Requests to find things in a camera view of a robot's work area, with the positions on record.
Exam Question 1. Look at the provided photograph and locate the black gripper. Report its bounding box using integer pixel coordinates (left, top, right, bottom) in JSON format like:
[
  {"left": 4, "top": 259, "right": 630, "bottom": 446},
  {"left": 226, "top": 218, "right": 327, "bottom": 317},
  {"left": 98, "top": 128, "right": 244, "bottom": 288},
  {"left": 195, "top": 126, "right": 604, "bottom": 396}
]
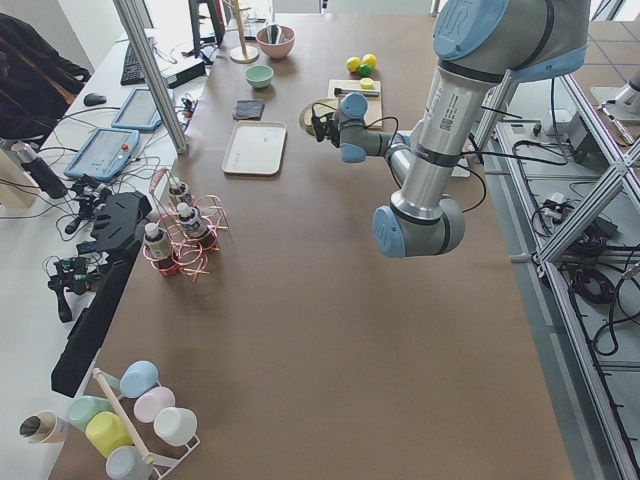
[{"left": 321, "top": 115, "right": 340, "bottom": 148}]

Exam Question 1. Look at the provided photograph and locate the white round plate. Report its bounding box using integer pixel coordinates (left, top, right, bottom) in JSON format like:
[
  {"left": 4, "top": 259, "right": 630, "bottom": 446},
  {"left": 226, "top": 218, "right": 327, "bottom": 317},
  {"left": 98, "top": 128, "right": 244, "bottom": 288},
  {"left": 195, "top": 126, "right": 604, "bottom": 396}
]
[{"left": 299, "top": 98, "right": 338, "bottom": 137}]

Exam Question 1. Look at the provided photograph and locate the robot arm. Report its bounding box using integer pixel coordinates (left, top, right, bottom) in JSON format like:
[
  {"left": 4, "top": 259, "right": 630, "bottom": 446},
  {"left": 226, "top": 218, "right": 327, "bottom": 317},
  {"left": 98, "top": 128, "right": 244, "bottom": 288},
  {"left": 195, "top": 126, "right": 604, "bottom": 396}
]
[
  {"left": 312, "top": 0, "right": 590, "bottom": 258},
  {"left": 479, "top": 1, "right": 590, "bottom": 80}
]

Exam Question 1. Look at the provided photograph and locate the cream rabbit serving tray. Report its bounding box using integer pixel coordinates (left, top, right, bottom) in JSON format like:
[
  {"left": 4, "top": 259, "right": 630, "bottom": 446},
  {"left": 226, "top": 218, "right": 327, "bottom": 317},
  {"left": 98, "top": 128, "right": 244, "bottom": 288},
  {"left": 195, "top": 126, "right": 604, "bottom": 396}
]
[{"left": 221, "top": 120, "right": 287, "bottom": 176}]

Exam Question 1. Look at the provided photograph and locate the steel muddler black tip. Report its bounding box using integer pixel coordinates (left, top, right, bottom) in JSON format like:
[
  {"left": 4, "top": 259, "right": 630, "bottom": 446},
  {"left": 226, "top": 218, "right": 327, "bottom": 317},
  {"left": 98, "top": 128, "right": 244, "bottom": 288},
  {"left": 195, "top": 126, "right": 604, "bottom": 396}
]
[{"left": 333, "top": 87, "right": 381, "bottom": 97}]

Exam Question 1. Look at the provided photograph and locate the wooden cutting board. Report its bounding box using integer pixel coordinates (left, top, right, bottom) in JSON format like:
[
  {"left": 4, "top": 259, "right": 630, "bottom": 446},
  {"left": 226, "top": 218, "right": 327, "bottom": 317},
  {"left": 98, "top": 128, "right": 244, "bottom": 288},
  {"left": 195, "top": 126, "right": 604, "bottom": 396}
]
[{"left": 328, "top": 79, "right": 384, "bottom": 131}]

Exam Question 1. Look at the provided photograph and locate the half lemon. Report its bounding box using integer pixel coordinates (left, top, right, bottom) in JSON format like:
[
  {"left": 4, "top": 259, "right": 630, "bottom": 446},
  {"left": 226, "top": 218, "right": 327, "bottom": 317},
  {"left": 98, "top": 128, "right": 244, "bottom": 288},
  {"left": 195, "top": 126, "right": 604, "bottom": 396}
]
[{"left": 359, "top": 77, "right": 375, "bottom": 90}]

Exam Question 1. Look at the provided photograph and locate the green lime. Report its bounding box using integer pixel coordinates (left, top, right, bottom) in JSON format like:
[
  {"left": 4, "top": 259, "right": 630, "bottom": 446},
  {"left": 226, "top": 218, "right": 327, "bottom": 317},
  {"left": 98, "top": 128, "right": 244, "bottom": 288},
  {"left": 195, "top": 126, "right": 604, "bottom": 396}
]
[{"left": 356, "top": 63, "right": 374, "bottom": 78}]

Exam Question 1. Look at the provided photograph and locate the lower whole lemon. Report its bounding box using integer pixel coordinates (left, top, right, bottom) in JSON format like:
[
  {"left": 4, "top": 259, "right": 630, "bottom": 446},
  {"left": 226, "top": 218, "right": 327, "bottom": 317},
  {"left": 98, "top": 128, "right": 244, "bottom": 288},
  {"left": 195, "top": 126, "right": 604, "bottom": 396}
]
[{"left": 346, "top": 56, "right": 362, "bottom": 73}]

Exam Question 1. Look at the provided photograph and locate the whole lemon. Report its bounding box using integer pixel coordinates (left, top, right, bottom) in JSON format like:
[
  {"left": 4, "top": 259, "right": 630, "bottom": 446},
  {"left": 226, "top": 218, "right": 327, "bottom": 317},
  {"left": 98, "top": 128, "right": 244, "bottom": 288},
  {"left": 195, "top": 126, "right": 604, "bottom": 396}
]
[
  {"left": 346, "top": 56, "right": 362, "bottom": 73},
  {"left": 362, "top": 53, "right": 377, "bottom": 68}
]

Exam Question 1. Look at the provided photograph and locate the upper whole lemon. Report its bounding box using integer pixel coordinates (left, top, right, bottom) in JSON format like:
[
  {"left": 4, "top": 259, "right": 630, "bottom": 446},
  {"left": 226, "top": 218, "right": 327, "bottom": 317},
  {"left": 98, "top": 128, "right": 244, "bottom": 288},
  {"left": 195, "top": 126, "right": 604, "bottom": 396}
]
[{"left": 362, "top": 53, "right": 377, "bottom": 68}]

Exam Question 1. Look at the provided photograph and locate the folded grey cloth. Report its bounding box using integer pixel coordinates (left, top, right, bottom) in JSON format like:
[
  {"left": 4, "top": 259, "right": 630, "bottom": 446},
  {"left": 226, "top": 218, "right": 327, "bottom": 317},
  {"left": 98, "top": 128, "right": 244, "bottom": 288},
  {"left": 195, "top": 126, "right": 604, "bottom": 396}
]
[{"left": 233, "top": 99, "right": 265, "bottom": 120}]

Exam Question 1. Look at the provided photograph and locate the mint green bowl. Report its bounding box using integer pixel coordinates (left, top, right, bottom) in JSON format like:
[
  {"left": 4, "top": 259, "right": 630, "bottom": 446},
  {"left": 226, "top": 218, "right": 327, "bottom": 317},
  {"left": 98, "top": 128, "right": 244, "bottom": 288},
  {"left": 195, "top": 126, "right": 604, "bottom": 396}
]
[{"left": 244, "top": 65, "right": 274, "bottom": 89}]

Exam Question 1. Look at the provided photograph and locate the pink ice bowl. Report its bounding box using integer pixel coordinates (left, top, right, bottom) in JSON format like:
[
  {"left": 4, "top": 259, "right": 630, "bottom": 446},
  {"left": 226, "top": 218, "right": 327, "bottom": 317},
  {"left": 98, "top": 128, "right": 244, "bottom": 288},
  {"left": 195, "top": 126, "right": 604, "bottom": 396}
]
[{"left": 256, "top": 25, "right": 295, "bottom": 59}]

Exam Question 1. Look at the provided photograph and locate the steel ice scoop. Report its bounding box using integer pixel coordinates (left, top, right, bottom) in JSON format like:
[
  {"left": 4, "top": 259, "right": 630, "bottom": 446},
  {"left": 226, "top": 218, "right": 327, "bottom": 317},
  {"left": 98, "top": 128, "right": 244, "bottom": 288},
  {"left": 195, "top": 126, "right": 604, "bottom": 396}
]
[{"left": 265, "top": 24, "right": 284, "bottom": 45}]

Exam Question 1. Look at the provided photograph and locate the wooden stand with round base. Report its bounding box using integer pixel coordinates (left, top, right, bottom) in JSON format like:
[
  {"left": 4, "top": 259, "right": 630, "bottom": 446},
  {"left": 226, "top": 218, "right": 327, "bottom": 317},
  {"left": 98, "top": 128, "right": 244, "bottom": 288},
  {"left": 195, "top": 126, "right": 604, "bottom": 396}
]
[{"left": 223, "top": 0, "right": 260, "bottom": 64}]

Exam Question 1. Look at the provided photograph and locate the back tea bottle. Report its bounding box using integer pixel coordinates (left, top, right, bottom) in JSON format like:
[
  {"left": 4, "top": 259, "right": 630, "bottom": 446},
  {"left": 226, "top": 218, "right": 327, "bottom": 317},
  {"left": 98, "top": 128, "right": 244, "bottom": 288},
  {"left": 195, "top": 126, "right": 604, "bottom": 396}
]
[{"left": 169, "top": 177, "right": 194, "bottom": 211}]

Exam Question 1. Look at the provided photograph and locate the tea bottle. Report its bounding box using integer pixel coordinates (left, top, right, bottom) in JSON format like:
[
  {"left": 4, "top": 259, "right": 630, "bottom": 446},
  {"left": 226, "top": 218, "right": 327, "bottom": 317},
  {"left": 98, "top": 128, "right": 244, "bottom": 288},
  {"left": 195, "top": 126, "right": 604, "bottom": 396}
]
[
  {"left": 169, "top": 177, "right": 194, "bottom": 211},
  {"left": 177, "top": 203, "right": 217, "bottom": 251},
  {"left": 144, "top": 222, "right": 179, "bottom": 277}
]

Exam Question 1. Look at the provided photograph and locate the right tea bottle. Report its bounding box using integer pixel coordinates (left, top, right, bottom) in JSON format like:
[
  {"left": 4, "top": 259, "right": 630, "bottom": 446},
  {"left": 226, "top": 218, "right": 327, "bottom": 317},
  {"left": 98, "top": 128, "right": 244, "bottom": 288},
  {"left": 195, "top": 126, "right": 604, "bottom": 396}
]
[{"left": 177, "top": 203, "right": 217, "bottom": 251}]

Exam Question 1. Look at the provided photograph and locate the blue teach pendant far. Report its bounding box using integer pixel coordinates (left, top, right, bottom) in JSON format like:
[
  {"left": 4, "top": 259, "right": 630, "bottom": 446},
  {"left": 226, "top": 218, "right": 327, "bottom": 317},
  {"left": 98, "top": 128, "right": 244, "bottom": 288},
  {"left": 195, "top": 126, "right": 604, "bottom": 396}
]
[{"left": 111, "top": 88, "right": 162, "bottom": 133}]

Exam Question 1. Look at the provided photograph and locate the blue teach pendant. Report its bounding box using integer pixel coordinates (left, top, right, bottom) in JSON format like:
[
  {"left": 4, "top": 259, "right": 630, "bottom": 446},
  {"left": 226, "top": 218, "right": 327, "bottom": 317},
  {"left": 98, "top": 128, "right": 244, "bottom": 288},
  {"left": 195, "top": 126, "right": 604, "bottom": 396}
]
[
  {"left": 64, "top": 128, "right": 140, "bottom": 181},
  {"left": 111, "top": 88, "right": 162, "bottom": 133}
]

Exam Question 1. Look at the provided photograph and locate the black keyboard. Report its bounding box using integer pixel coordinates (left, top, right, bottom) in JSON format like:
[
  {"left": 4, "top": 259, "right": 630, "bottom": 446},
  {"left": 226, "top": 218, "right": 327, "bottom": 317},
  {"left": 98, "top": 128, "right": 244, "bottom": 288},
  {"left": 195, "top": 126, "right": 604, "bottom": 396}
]
[{"left": 120, "top": 44, "right": 145, "bottom": 86}]

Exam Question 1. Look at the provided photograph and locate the front tea bottle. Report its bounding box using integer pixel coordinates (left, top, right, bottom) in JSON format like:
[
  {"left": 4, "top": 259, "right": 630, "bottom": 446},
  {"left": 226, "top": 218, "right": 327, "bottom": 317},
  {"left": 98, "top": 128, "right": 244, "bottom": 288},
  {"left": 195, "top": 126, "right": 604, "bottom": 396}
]
[{"left": 144, "top": 222, "right": 179, "bottom": 277}]

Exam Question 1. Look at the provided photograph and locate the blue teach pendant near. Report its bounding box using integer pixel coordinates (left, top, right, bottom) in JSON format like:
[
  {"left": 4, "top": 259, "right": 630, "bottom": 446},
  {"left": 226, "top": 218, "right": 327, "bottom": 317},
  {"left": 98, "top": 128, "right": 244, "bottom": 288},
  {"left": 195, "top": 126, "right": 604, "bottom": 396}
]
[{"left": 64, "top": 128, "right": 140, "bottom": 181}]

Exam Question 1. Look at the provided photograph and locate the black computer mouse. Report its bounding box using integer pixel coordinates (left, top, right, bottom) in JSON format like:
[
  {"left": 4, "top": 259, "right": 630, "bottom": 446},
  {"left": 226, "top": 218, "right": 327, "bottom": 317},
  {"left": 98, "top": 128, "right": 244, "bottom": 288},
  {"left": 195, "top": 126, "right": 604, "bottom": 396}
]
[{"left": 83, "top": 93, "right": 107, "bottom": 107}]

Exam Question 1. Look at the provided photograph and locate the black water bottle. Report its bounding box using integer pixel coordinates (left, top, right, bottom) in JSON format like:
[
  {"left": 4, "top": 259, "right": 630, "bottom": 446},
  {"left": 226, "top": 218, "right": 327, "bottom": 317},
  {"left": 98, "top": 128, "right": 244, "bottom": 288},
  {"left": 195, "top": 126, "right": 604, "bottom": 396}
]
[{"left": 11, "top": 142, "right": 68, "bottom": 199}]

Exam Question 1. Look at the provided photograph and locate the pink cup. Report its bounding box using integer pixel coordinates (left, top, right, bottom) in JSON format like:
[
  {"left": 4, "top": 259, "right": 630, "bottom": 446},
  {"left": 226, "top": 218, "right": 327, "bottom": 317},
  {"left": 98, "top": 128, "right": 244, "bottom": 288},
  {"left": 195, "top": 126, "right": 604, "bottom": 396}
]
[{"left": 133, "top": 386, "right": 175, "bottom": 423}]

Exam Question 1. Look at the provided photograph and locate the white cup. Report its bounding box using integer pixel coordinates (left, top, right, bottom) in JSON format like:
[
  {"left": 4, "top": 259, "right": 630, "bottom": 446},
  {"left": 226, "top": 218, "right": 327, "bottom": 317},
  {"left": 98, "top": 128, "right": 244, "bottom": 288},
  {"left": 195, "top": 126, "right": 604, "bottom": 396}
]
[{"left": 153, "top": 407, "right": 198, "bottom": 446}]

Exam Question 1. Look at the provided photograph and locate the green cup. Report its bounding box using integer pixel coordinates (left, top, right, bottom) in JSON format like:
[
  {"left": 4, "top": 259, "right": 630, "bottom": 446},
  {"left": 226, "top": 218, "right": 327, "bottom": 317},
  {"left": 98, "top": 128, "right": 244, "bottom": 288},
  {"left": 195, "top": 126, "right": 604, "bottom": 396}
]
[{"left": 67, "top": 395, "right": 113, "bottom": 432}]

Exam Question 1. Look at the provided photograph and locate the white cup rack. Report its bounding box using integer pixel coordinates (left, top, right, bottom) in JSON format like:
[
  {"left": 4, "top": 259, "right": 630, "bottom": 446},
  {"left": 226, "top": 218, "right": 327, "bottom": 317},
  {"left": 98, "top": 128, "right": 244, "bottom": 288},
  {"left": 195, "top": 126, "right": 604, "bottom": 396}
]
[{"left": 92, "top": 368, "right": 201, "bottom": 479}]

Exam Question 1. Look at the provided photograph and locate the yellow cup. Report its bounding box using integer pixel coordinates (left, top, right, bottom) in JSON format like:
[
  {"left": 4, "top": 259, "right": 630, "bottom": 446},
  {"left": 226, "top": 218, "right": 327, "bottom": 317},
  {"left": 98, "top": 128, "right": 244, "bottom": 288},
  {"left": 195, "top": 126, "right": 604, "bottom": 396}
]
[{"left": 85, "top": 411, "right": 133, "bottom": 458}]

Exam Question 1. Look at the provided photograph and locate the grey blue cup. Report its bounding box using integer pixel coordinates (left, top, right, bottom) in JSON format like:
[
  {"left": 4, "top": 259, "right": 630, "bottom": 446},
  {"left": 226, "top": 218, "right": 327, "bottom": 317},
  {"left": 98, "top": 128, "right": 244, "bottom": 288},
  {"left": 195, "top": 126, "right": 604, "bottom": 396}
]
[{"left": 105, "top": 446, "right": 153, "bottom": 480}]

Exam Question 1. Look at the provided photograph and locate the steel tumbler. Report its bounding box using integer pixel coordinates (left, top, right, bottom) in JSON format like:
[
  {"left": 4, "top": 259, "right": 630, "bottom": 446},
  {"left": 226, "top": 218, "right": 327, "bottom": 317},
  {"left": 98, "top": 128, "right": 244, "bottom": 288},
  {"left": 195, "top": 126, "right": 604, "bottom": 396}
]
[{"left": 19, "top": 410, "right": 68, "bottom": 444}]

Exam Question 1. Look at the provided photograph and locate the copper wire bottle rack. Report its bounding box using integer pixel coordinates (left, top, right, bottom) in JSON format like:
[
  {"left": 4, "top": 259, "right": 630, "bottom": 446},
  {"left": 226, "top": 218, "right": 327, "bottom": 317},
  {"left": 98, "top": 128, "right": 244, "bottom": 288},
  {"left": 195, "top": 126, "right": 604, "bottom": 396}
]
[{"left": 142, "top": 167, "right": 229, "bottom": 279}]

